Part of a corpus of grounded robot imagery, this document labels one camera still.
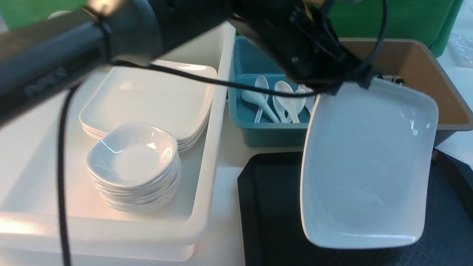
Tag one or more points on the clear plastic bag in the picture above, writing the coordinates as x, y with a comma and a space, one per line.
461, 48

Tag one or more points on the black serving tray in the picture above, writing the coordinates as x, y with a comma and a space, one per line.
268, 189

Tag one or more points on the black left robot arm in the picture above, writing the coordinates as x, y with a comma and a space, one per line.
42, 60

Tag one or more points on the teal plastic bin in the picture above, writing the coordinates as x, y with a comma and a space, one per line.
248, 64

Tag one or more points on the stack of white plates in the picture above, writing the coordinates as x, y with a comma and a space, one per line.
171, 103

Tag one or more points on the large white plastic tub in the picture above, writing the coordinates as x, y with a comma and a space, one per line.
98, 234

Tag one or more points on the large white rectangular plate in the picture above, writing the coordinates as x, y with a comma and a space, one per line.
365, 168

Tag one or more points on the stack of white bowls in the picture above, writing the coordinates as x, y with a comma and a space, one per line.
136, 167

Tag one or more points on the black chopsticks in bin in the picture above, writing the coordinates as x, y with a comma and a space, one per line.
393, 79

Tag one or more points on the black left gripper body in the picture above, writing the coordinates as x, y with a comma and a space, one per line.
302, 43

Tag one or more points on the brown plastic bin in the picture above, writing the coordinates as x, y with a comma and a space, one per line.
447, 92

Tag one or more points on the green cloth backdrop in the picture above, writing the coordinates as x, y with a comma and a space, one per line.
427, 21

